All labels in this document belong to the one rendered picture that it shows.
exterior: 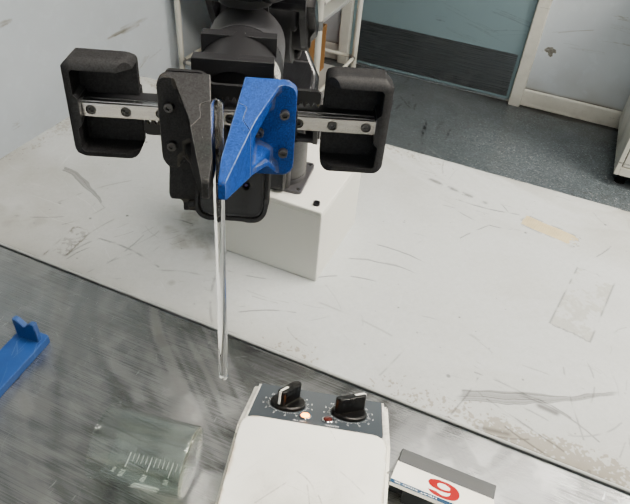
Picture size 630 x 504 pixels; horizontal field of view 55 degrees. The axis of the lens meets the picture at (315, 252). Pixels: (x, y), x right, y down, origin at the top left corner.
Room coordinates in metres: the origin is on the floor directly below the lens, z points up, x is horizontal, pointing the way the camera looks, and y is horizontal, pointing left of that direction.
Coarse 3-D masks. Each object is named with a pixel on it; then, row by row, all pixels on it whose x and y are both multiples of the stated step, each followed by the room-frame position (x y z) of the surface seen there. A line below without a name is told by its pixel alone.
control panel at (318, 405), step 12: (264, 384) 0.36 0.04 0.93; (264, 396) 0.34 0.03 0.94; (300, 396) 0.35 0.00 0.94; (312, 396) 0.35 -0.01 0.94; (324, 396) 0.35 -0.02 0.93; (336, 396) 0.35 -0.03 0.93; (252, 408) 0.31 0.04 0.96; (264, 408) 0.32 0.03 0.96; (312, 408) 0.33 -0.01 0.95; (324, 408) 0.33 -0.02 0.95; (372, 408) 0.34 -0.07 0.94; (288, 420) 0.30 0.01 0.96; (300, 420) 0.30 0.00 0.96; (312, 420) 0.31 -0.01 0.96; (324, 420) 0.31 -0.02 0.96; (336, 420) 0.31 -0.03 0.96; (372, 420) 0.32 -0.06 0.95; (360, 432) 0.30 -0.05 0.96; (372, 432) 0.30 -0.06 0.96
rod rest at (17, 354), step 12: (24, 324) 0.41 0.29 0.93; (36, 324) 0.41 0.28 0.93; (24, 336) 0.41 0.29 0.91; (36, 336) 0.40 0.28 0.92; (12, 348) 0.39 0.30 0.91; (24, 348) 0.39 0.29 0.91; (36, 348) 0.40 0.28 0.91; (0, 360) 0.38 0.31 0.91; (12, 360) 0.38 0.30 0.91; (24, 360) 0.38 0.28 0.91; (0, 372) 0.36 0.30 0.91; (12, 372) 0.36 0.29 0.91; (0, 384) 0.35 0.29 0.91; (0, 396) 0.34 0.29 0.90
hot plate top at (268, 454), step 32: (256, 416) 0.29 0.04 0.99; (256, 448) 0.26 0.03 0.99; (288, 448) 0.26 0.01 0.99; (320, 448) 0.26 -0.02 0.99; (352, 448) 0.26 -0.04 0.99; (384, 448) 0.27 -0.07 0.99; (224, 480) 0.23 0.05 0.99; (256, 480) 0.23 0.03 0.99; (288, 480) 0.23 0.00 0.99; (320, 480) 0.24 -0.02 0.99; (352, 480) 0.24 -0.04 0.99; (384, 480) 0.24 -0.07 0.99
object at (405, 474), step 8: (400, 464) 0.30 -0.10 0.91; (400, 472) 0.29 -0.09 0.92; (408, 472) 0.29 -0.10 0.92; (416, 472) 0.29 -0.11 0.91; (400, 480) 0.27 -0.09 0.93; (408, 480) 0.27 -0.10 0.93; (416, 480) 0.28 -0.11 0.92; (424, 480) 0.28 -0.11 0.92; (432, 480) 0.29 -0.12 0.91; (440, 480) 0.29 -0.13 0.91; (424, 488) 0.27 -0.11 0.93; (432, 488) 0.27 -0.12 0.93; (440, 488) 0.27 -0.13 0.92; (448, 488) 0.28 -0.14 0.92; (456, 488) 0.28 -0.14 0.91; (440, 496) 0.26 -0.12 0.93; (448, 496) 0.26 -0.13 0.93; (456, 496) 0.27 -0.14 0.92; (464, 496) 0.27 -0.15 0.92; (472, 496) 0.27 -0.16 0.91; (480, 496) 0.28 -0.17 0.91
